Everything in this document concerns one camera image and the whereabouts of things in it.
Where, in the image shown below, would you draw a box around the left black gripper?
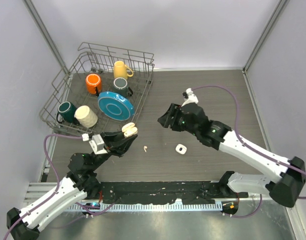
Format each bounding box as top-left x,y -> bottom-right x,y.
90,128 -> 137,171

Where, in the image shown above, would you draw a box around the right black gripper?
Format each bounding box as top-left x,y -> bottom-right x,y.
158,103 -> 199,137

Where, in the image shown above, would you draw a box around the beige earbud case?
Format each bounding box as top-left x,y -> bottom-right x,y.
121,122 -> 138,138

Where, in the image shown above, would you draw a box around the white earbud charging case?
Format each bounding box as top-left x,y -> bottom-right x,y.
175,144 -> 187,155

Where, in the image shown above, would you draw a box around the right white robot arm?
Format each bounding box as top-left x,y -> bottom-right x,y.
158,103 -> 306,208

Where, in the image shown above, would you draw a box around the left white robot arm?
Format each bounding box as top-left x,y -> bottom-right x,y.
4,127 -> 138,240

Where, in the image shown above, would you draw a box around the blue ceramic plate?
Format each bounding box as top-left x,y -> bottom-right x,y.
97,91 -> 135,121

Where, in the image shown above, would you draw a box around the cream textured cup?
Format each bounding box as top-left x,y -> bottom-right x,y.
74,105 -> 98,128

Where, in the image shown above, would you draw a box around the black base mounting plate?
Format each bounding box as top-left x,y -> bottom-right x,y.
75,179 -> 248,206

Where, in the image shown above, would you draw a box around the grey mug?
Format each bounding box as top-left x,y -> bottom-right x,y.
112,77 -> 133,98

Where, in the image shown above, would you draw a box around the dark green mug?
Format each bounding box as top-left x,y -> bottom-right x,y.
56,101 -> 78,124

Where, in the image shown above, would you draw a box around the orange mug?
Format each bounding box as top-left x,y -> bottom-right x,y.
85,73 -> 102,95

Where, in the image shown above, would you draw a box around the yellow mug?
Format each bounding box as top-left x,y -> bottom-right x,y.
113,60 -> 134,80

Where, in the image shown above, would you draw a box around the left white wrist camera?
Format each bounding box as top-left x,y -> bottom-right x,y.
89,134 -> 107,155

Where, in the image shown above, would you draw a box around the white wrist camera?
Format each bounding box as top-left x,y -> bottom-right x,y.
181,88 -> 199,107
89,134 -> 107,155

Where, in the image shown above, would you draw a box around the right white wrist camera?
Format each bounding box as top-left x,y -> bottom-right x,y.
181,88 -> 199,107

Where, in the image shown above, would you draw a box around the grey wire dish rack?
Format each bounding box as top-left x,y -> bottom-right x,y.
39,42 -> 154,136

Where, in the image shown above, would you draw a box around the white slotted cable duct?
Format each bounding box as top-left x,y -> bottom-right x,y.
65,201 -> 222,213

